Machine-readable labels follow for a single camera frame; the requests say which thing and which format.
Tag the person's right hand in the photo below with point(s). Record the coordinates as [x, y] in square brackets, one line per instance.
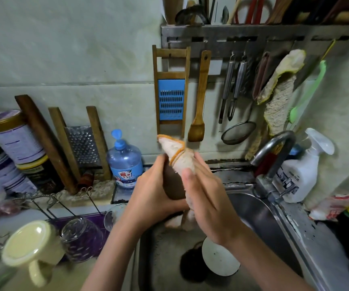
[214, 206]

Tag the person's left hand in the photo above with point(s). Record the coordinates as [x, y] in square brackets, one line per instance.
[150, 200]

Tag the brown amber glass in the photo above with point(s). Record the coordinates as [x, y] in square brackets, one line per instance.
[173, 184]

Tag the beige dish cloth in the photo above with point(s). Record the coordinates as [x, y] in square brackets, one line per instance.
[177, 155]

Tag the yellow mug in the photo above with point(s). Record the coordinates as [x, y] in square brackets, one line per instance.
[29, 245]

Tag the small blue water bottle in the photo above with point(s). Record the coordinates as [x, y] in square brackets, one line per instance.
[126, 163]

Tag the white plate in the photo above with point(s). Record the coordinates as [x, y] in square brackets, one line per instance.
[220, 257]

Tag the purple plastic tray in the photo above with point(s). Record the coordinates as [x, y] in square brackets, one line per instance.
[99, 224]

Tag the stainless steel sink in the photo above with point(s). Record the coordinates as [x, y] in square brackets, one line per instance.
[271, 233]

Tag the red container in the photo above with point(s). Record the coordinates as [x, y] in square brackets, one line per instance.
[265, 165]

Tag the mesh strainer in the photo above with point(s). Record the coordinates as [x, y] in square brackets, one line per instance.
[238, 133]

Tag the metal faucet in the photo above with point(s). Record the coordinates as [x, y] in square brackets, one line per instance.
[271, 142]

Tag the wooden framed metal grater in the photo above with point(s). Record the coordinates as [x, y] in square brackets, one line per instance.
[80, 145]

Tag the white spray bottle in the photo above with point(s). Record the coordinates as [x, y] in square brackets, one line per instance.
[299, 172]

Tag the blue capped bottle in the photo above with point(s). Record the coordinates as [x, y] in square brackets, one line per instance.
[295, 151]

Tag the wooden slicer with blue blade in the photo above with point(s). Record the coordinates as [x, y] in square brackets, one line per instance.
[171, 97]

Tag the wooden spatula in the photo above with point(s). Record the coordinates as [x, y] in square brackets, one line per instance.
[199, 100]

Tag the pink and white plastic bag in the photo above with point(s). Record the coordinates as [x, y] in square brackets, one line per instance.
[331, 208]

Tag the metal peeler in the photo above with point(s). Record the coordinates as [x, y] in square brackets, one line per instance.
[227, 87]
[238, 84]

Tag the wooden rolling pin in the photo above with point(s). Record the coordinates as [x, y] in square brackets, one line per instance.
[44, 142]

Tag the stack of labelled tin cans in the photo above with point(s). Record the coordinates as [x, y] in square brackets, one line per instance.
[8, 154]

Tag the dark metal ladle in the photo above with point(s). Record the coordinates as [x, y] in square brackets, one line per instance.
[189, 16]

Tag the wooden scoop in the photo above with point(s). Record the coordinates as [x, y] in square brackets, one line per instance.
[173, 7]

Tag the bamboo skewer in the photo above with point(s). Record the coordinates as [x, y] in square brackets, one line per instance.
[235, 9]

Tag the bundle of dark chopsticks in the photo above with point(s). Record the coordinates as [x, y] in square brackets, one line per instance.
[209, 7]

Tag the wall mounted metal utensil rack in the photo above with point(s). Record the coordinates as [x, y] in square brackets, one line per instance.
[259, 38]

